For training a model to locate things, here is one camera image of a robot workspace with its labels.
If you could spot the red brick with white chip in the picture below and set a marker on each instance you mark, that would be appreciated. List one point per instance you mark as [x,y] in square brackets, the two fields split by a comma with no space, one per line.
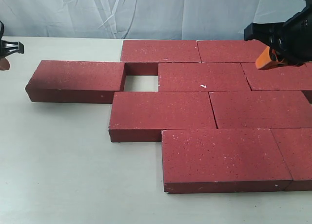
[201,77]

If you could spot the back left base brick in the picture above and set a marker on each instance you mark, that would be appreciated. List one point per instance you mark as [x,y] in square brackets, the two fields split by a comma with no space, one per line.
[142,57]

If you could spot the front left base brick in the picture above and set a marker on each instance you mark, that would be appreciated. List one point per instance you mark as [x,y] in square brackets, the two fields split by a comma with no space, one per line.
[222,160]

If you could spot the base brick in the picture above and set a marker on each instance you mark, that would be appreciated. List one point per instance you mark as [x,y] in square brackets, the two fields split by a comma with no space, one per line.
[142,57]
[229,51]
[222,160]
[296,148]

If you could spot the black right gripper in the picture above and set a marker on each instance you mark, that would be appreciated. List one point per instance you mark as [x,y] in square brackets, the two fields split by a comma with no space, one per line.
[288,43]

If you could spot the front right base brick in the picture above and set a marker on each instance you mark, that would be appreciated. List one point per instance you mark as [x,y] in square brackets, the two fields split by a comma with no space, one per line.
[296,148]

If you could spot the wrinkled blue backdrop cloth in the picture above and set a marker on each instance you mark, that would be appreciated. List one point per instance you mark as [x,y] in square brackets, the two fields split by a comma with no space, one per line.
[141,19]

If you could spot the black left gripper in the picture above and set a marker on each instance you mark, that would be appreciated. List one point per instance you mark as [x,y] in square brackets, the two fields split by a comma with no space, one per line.
[7,48]

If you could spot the back right base brick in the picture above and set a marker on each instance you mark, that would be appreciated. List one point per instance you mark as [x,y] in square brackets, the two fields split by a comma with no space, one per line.
[229,51]

